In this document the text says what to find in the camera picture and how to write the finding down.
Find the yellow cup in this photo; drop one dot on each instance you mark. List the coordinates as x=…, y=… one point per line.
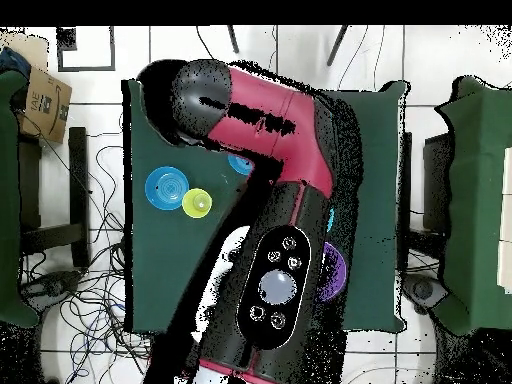
x=198, y=204

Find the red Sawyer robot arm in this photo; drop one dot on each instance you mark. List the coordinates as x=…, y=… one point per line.
x=304, y=160

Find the small light blue bowl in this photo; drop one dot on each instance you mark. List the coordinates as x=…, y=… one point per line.
x=330, y=220

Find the purple bowl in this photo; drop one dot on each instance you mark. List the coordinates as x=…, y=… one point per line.
x=338, y=272

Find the dark green table cloth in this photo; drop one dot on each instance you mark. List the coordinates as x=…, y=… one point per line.
x=160, y=260

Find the black tripod leg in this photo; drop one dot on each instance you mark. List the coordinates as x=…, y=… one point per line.
x=233, y=40
x=337, y=46

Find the black furniture piece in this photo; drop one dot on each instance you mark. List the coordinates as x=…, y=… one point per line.
x=436, y=180

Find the green cloth side table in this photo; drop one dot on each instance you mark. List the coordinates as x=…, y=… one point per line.
x=8, y=200
x=472, y=160

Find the cardboard box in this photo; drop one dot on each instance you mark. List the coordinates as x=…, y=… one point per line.
x=46, y=108

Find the white board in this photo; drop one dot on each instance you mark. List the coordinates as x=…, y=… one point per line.
x=506, y=240

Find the dark blue bag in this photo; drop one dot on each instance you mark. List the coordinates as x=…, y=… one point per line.
x=14, y=62

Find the black stool frame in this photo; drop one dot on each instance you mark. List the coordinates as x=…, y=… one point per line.
x=78, y=180

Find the black square floor frame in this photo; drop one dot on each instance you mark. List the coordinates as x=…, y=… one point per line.
x=66, y=40

